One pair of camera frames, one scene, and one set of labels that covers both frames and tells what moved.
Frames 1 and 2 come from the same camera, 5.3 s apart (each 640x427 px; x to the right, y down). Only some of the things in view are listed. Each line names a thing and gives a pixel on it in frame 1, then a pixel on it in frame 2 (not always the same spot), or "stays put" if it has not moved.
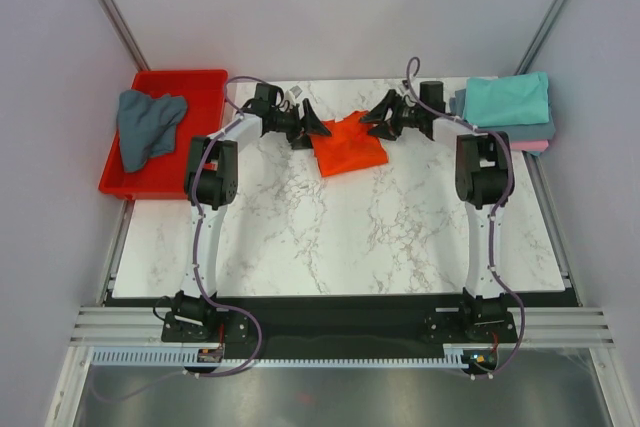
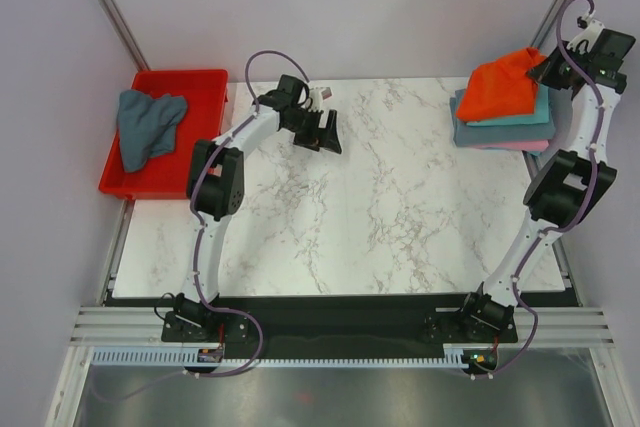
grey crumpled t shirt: (147, 126) stays put
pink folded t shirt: (537, 145) stays put
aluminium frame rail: (144, 327) stays put
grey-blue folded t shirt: (544, 131) stays put
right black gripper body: (410, 116) to (556, 72)
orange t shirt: (349, 148) to (502, 88)
